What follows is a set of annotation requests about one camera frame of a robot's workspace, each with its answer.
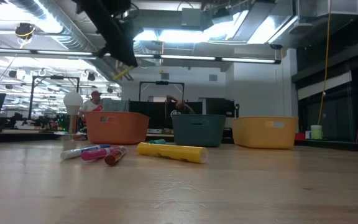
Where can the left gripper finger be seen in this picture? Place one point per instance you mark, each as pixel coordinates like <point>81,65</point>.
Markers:
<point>120,49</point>

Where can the teal highlighter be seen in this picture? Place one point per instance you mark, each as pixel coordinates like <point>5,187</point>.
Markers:
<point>158,141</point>

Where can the white marker blue cap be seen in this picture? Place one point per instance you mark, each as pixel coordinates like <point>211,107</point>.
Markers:
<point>73,153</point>

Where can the white bulb chrome lamp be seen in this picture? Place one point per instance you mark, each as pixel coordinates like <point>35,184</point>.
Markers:
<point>73,101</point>

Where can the orange plastic bin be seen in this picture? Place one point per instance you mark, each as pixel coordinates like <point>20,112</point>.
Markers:
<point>117,130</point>

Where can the black partition screen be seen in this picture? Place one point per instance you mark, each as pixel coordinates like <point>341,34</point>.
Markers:
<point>194,107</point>

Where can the pink marker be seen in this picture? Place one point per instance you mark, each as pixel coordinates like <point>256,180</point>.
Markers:
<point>96,154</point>

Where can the brown marker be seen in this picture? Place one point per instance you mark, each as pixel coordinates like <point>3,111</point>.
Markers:
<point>113,158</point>

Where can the teal plastic bin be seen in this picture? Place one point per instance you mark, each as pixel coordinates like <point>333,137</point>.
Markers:
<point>197,133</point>

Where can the thick yellow highlighter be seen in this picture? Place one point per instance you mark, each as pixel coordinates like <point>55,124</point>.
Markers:
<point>172,152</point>

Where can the long led light bar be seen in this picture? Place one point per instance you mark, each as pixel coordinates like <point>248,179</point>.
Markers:
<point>247,60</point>

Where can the yellow plastic bin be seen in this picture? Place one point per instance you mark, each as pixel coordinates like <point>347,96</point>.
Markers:
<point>264,135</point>

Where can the small red box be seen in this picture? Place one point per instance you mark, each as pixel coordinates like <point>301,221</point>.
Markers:
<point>299,136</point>

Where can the green white cup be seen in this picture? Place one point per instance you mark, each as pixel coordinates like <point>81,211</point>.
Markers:
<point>316,132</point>

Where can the black rig frame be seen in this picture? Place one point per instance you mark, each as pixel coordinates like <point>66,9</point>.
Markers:
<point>162,82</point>
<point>56,77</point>

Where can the black aluminium table frame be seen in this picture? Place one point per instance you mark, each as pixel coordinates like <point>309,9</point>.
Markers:
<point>337,145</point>

